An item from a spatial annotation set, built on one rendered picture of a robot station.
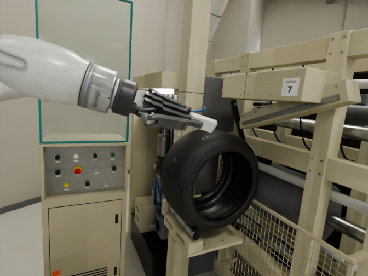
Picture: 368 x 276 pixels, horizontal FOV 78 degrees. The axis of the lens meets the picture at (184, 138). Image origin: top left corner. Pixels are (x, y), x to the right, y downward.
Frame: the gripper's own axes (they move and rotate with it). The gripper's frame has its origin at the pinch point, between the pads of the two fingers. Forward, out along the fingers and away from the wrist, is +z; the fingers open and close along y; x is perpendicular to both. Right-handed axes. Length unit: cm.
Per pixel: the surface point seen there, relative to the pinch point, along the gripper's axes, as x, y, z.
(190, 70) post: -20, -91, 18
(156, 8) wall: -62, -490, 9
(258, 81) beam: -4, -66, 48
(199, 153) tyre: -38, -37, 25
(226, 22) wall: -42, -667, 218
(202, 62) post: -14, -96, 25
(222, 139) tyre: -31, -44, 36
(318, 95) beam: 8, -43, 64
